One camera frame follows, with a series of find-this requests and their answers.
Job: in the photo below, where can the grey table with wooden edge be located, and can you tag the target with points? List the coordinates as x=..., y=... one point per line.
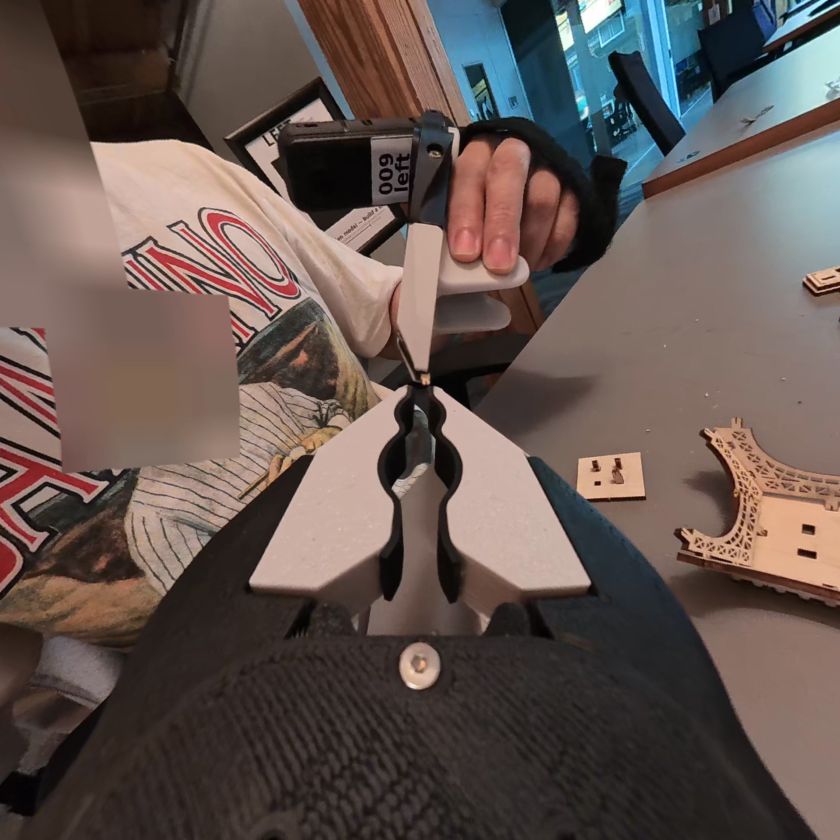
x=754, y=85

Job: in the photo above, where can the small square wooden plate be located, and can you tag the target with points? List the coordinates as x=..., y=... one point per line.
x=610, y=477

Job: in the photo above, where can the person's printed white shirt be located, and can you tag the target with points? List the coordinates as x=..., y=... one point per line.
x=197, y=177

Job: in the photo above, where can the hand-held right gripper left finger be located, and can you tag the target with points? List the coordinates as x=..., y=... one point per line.
x=315, y=525

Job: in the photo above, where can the wooden tower base model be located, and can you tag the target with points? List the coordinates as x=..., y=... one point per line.
x=774, y=525

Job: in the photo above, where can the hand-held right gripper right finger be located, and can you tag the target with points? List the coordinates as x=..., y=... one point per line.
x=518, y=525

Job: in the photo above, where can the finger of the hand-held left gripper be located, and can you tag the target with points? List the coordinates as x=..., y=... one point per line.
x=420, y=295

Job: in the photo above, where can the person's left hand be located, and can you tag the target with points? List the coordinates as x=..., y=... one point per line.
x=512, y=190

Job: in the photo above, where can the person's light trousers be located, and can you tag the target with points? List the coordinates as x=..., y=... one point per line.
x=72, y=676

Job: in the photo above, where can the black high-back chair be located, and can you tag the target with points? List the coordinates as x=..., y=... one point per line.
x=646, y=98

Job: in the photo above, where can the black framed picture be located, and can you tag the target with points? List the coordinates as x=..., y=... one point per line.
x=262, y=149

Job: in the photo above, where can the small wooden scrap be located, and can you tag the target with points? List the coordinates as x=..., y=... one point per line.
x=832, y=84
x=756, y=117

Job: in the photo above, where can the grey desk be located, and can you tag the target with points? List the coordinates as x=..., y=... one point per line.
x=656, y=328

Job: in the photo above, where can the wooden pillar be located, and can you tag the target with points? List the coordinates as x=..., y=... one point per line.
x=374, y=52

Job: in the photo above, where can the small stepped wooden piece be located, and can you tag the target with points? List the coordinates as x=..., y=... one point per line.
x=823, y=282

